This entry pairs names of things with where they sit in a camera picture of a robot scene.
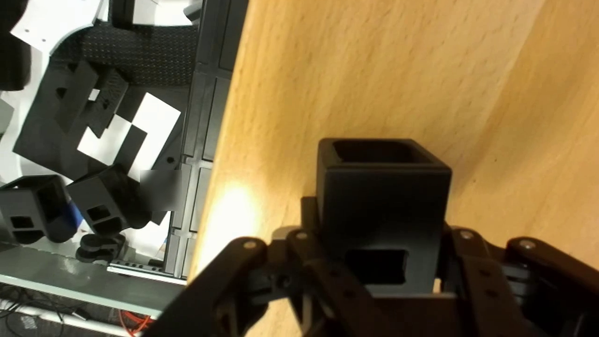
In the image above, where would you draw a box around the black printed mount block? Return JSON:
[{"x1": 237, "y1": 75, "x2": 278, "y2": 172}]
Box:
[{"x1": 134, "y1": 176, "x2": 181, "y2": 230}]

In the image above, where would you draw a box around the black square tube block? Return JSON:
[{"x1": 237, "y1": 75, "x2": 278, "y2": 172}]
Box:
[{"x1": 317, "y1": 136, "x2": 456, "y2": 296}]

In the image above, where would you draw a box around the small blue part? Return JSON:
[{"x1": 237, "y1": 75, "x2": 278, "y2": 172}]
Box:
[{"x1": 64, "y1": 202, "x2": 83, "y2": 236}]

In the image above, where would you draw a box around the grey metal tool drawer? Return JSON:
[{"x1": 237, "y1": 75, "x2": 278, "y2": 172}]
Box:
[{"x1": 0, "y1": 0, "x2": 218, "y2": 320}]

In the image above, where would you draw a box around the black flat textured bracket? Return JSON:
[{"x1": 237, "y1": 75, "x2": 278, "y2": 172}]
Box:
[{"x1": 81, "y1": 24, "x2": 209, "y2": 86}]

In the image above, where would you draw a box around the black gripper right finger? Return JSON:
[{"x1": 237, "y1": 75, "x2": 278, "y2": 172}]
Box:
[{"x1": 437, "y1": 226, "x2": 599, "y2": 337}]

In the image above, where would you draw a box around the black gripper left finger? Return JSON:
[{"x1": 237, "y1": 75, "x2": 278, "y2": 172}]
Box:
[{"x1": 147, "y1": 194, "x2": 401, "y2": 337}]

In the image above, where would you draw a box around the small black round part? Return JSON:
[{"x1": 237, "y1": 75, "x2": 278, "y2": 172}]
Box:
[{"x1": 76, "y1": 230, "x2": 128, "y2": 266}]

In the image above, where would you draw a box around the black hollow printed block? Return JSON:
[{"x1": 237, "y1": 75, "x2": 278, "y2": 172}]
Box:
[
  {"x1": 0, "y1": 174, "x2": 72, "y2": 247},
  {"x1": 64, "y1": 168, "x2": 139, "y2": 238}
]

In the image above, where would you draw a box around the black white fiducial tag board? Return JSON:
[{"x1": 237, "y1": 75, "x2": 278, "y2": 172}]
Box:
[{"x1": 76, "y1": 90, "x2": 184, "y2": 185}]

